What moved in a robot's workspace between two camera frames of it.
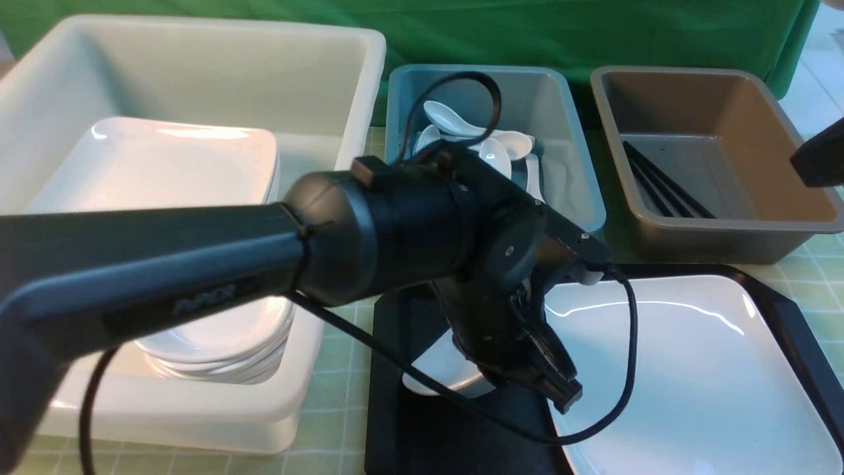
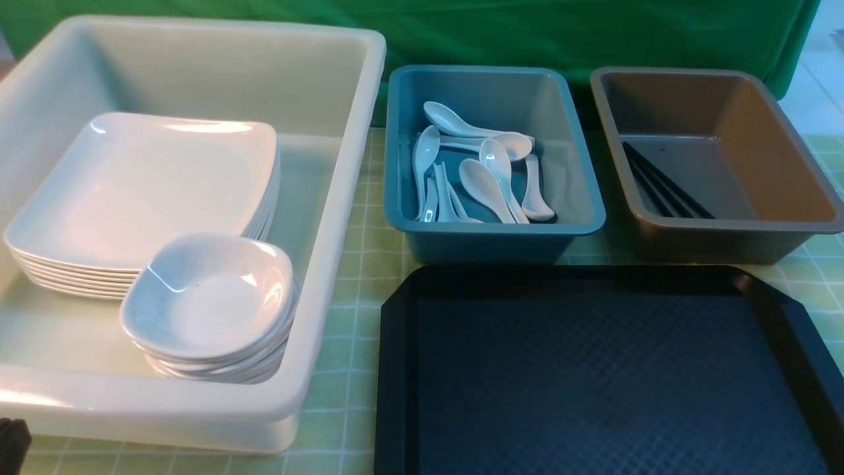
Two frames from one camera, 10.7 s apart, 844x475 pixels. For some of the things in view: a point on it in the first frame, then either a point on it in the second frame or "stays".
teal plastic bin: (526, 122) stays
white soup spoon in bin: (494, 153) stays
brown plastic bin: (704, 157) stays
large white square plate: (722, 390) to (124, 181)
